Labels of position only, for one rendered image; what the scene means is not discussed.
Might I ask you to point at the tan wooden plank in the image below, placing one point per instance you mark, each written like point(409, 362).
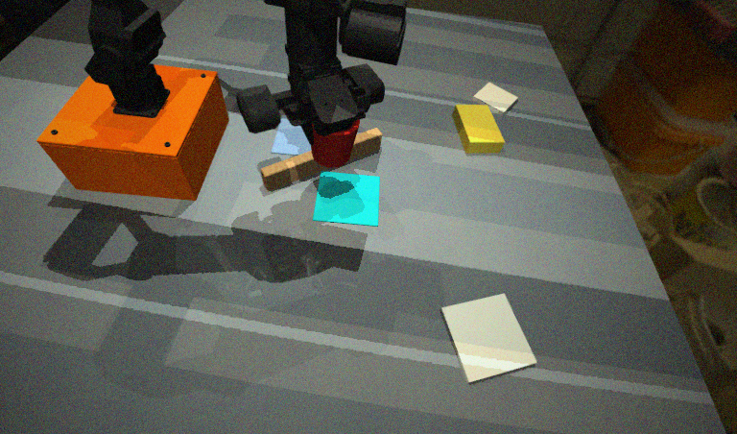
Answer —
point(301, 166)

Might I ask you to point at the yellow rectangular block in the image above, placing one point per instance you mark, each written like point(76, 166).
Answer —
point(477, 129)

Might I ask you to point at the dark red cup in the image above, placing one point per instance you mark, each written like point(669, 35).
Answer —
point(334, 150)

